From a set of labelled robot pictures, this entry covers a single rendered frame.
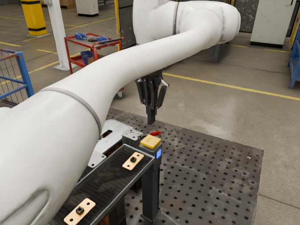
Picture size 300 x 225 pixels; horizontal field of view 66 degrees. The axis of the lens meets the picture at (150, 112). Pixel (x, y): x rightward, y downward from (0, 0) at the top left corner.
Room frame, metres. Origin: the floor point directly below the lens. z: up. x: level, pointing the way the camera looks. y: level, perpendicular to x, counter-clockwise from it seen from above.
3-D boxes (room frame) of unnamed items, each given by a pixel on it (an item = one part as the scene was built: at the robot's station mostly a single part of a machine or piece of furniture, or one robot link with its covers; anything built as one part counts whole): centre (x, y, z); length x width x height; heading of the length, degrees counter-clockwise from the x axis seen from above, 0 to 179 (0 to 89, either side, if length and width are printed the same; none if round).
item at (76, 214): (0.40, 0.19, 1.17); 0.08 x 0.04 x 0.01; 147
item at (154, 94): (0.71, -0.02, 1.37); 0.04 x 0.01 x 0.11; 146
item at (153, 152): (0.71, 0.00, 0.92); 0.08 x 0.08 x 0.44; 56
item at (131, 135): (0.89, 0.08, 0.88); 0.11 x 0.10 x 0.36; 56
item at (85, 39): (3.31, 0.79, 0.49); 0.81 x 0.47 x 0.97; 47
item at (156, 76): (0.71, 0.00, 1.43); 0.08 x 0.07 x 0.09; 56
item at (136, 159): (0.60, 0.06, 1.17); 0.08 x 0.04 x 0.01; 150
